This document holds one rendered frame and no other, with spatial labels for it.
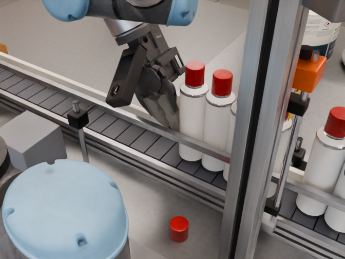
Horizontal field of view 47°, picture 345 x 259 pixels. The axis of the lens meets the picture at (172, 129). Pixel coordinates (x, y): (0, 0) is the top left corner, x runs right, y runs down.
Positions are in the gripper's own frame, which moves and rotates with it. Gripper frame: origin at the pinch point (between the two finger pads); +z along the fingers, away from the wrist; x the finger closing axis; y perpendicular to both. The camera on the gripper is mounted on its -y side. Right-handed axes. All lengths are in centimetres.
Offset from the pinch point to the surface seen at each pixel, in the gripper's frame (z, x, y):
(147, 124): -3.9, 1.4, -4.0
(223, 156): 4.2, -12.5, -4.0
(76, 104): -12.6, 10.5, -9.3
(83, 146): -3.5, 15.8, -9.5
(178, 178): 8.1, -0.7, -5.1
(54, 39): -23, 61, 29
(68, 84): -13.6, 29.1, 3.7
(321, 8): -18.4, -39.9, -16.8
